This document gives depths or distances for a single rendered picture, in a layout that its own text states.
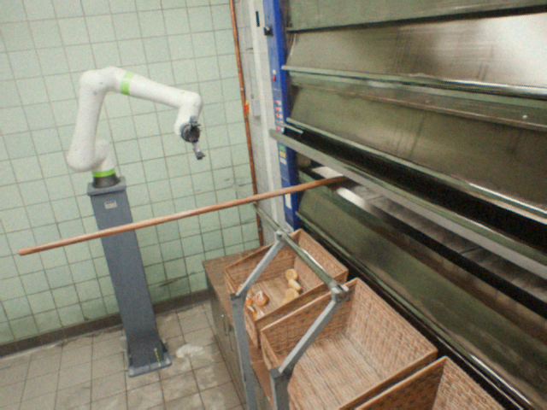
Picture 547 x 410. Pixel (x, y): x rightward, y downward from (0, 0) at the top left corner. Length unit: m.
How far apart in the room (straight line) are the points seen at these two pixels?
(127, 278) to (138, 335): 0.39
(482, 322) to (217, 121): 2.29
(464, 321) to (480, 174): 0.49
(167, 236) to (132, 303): 0.69
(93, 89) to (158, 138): 0.96
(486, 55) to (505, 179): 0.31
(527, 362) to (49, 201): 2.79
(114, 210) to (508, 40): 2.08
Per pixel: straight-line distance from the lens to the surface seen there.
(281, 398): 1.50
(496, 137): 1.31
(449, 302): 1.61
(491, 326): 1.50
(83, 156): 2.49
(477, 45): 1.32
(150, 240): 3.41
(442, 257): 1.56
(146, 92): 2.42
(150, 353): 3.11
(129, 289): 2.87
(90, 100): 2.38
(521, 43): 1.22
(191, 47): 3.20
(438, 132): 1.47
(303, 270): 2.55
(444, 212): 1.24
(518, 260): 1.09
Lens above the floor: 1.90
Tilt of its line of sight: 21 degrees down
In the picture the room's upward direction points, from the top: 6 degrees counter-clockwise
